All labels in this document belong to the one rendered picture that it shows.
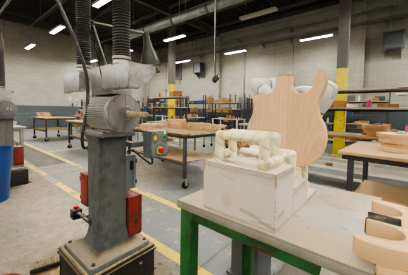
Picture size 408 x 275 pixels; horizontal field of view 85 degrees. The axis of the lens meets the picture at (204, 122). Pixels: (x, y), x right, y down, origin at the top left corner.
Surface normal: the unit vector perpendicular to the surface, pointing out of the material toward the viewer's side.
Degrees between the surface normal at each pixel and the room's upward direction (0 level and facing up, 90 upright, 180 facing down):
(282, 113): 91
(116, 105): 85
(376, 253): 90
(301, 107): 91
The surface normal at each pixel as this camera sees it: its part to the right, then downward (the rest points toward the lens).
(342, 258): 0.02, -1.00
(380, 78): -0.64, 0.03
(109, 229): 0.77, 0.04
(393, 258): -0.44, 0.04
